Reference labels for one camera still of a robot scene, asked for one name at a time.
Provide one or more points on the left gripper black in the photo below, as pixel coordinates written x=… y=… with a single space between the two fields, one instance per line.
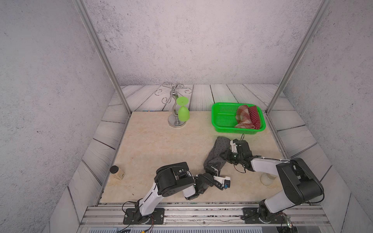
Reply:
x=209 y=174

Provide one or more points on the green plastic basket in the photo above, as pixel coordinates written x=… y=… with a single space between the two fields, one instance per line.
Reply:
x=224 y=121

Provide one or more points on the grey polka dot skirt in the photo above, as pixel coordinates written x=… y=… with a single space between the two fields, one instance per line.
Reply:
x=216 y=158

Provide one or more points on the aluminium frame post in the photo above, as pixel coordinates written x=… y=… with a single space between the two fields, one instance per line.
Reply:
x=312 y=29
x=80 y=6

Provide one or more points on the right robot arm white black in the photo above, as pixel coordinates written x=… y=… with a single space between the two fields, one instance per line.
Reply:
x=299 y=183

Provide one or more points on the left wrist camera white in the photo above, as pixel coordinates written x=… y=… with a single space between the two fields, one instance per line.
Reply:
x=222 y=182

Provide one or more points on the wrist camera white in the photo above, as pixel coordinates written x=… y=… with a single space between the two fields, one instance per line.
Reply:
x=233 y=146
x=222 y=182

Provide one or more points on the green plastic wine glass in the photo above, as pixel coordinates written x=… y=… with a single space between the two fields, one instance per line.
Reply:
x=183 y=112

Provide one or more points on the small translucent plastic bottle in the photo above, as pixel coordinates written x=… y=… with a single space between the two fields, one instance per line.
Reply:
x=267 y=179

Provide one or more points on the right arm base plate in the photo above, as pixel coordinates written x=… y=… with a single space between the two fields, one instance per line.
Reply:
x=259 y=215

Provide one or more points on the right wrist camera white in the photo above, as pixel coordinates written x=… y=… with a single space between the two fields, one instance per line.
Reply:
x=233 y=146

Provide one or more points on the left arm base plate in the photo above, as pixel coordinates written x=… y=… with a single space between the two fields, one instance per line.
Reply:
x=134 y=217

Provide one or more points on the red dotted rolled skirt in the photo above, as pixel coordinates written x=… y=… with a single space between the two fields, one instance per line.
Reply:
x=254 y=117

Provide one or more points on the small bottle black cap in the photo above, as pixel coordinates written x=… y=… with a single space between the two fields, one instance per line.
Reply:
x=116 y=172

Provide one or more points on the silver wire glass rack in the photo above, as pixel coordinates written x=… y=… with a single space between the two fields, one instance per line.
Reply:
x=175 y=91

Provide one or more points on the left aluminium frame post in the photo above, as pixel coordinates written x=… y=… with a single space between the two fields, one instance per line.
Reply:
x=80 y=6

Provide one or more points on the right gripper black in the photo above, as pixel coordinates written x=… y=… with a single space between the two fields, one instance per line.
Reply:
x=228 y=155

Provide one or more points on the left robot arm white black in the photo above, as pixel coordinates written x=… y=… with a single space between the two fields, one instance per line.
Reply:
x=174 y=178

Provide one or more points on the right aluminium frame post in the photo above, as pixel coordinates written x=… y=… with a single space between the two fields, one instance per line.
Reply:
x=312 y=29

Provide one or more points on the brown plaid rolled skirt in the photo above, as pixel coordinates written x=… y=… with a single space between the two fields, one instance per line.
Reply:
x=243 y=118

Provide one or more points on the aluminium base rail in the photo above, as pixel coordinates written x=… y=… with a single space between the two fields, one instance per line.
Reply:
x=223 y=214

